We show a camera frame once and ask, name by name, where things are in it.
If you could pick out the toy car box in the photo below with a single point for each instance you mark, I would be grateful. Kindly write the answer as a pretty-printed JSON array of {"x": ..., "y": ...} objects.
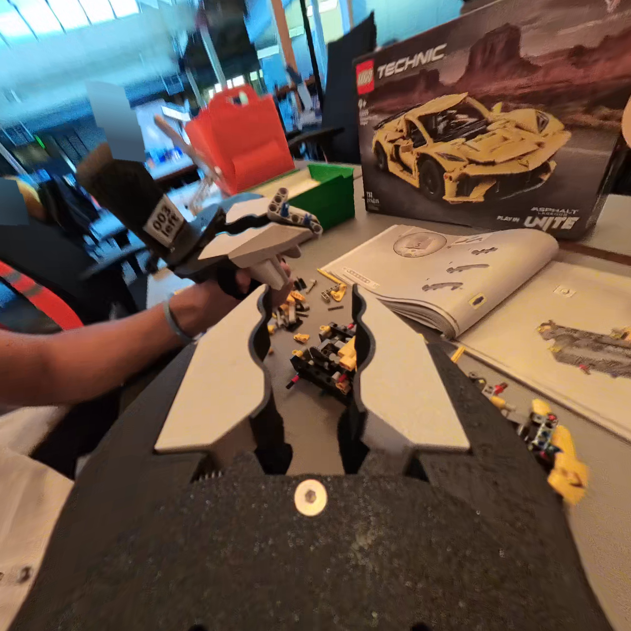
[{"x": 493, "y": 148}]

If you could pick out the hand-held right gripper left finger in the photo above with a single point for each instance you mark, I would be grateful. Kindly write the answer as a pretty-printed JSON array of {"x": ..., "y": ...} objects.
[{"x": 212, "y": 394}]

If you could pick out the black office chair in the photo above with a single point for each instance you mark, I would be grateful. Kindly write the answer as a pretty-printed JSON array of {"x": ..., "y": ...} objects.
[{"x": 345, "y": 98}]

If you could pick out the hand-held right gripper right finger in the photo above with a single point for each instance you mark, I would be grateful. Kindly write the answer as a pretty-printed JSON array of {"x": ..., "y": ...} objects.
[{"x": 414, "y": 394}]

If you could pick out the red plastic bin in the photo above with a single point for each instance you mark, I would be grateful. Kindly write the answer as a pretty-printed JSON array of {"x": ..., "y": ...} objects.
[{"x": 246, "y": 143}]

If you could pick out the grey wristband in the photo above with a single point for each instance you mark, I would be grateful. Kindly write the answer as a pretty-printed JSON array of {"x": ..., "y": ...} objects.
[{"x": 175, "y": 320}]

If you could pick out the person's left forearm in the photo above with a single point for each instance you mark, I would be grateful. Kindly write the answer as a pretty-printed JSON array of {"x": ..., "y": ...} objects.
[{"x": 88, "y": 355}]

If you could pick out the open instruction booklet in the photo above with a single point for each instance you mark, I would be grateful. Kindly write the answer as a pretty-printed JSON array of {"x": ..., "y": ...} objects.
[{"x": 493, "y": 276}]

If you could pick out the grey desk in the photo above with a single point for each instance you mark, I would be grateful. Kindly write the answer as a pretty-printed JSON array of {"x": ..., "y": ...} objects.
[{"x": 609, "y": 552}]

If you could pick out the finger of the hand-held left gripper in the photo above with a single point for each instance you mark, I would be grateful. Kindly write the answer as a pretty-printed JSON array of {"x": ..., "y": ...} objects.
[
  {"x": 261, "y": 244},
  {"x": 246, "y": 212}
]

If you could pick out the pile of yellow toy panels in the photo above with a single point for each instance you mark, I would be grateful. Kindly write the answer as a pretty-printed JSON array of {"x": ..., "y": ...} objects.
[{"x": 296, "y": 308}]

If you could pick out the green plastic bin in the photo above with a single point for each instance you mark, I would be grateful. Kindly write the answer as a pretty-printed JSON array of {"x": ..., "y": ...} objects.
[{"x": 325, "y": 197}]

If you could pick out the person's left hand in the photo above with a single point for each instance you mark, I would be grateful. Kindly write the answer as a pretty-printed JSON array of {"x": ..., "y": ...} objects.
[{"x": 217, "y": 308}]

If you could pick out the grey angled toy beam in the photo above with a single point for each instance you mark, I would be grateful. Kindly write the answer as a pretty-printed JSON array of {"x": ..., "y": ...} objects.
[{"x": 296, "y": 214}]

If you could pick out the small black yellow toy subassembly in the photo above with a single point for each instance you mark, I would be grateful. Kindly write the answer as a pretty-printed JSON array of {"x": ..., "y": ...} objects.
[{"x": 320, "y": 365}]

